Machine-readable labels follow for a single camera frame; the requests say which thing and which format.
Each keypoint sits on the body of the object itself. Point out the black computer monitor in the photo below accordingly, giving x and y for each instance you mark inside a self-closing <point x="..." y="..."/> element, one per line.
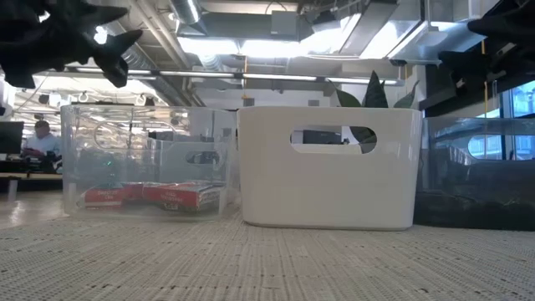
<point x="10" y="138"/>

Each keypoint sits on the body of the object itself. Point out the red blue granola bar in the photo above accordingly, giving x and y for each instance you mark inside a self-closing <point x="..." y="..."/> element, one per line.
<point x="184" y="196"/>

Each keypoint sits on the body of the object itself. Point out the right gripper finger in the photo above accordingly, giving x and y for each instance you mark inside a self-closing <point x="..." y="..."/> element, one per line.
<point x="464" y="64"/>
<point x="493" y="27"/>

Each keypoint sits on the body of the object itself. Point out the rectangular silver air duct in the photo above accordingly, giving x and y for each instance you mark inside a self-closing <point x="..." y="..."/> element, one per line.
<point x="434" y="37"/>

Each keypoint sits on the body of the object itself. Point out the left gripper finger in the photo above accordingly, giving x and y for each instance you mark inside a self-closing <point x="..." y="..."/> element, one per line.
<point x="102" y="14"/>
<point x="117" y="54"/>

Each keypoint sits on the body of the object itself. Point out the dark grey translucent bin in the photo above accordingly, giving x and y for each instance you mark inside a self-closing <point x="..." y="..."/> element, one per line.
<point x="468" y="196"/>

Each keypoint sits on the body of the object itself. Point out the grey woven placemat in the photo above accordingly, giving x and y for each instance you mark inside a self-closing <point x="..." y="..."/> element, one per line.
<point x="267" y="267"/>

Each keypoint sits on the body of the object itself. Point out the background office desk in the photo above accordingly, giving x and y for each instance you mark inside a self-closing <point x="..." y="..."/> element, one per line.
<point x="25" y="176"/>

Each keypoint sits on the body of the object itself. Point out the clear plastic bin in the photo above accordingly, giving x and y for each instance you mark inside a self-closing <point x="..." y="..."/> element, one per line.
<point x="104" y="167"/>

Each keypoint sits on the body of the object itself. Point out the snake plant in white pot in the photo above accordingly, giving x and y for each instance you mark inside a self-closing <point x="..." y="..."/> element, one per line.
<point x="374" y="92"/>

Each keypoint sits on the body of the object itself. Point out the white plastic bin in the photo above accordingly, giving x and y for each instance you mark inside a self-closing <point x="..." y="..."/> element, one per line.
<point x="313" y="192"/>

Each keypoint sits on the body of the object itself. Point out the red wrapper granola bar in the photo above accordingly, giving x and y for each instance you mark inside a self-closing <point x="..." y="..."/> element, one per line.
<point x="102" y="196"/>

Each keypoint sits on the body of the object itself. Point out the grey ceiling box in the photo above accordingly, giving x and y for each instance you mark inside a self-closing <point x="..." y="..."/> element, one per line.
<point x="286" y="23"/>

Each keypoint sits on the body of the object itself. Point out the person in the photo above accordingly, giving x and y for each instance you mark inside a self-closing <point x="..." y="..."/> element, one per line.
<point x="44" y="142"/>

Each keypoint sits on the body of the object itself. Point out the round silver air duct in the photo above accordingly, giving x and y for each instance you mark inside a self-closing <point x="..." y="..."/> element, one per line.
<point x="188" y="14"/>

